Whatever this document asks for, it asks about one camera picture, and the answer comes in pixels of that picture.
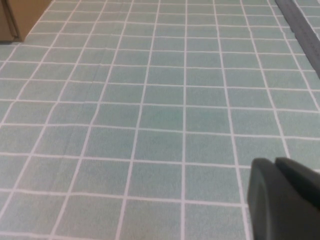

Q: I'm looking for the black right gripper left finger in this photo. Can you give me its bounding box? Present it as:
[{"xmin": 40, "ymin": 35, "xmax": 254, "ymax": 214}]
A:
[{"xmin": 246, "ymin": 157, "xmax": 320, "ymax": 240}]

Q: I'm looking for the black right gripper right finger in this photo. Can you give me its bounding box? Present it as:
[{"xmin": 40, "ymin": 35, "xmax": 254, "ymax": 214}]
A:
[{"xmin": 274, "ymin": 156, "xmax": 320, "ymax": 210}]

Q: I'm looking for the grey flat strip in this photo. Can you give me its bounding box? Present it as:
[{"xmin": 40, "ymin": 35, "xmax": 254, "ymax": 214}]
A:
[{"xmin": 274, "ymin": 0, "xmax": 320, "ymax": 76}]

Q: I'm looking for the plain brown cardboard box shell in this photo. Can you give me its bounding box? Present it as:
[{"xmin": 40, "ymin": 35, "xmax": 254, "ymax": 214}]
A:
[{"xmin": 4, "ymin": 0, "xmax": 53, "ymax": 43}]

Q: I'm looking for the green checkered tablecloth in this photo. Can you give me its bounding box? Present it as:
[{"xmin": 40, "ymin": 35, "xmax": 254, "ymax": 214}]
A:
[{"xmin": 0, "ymin": 0, "xmax": 320, "ymax": 240}]

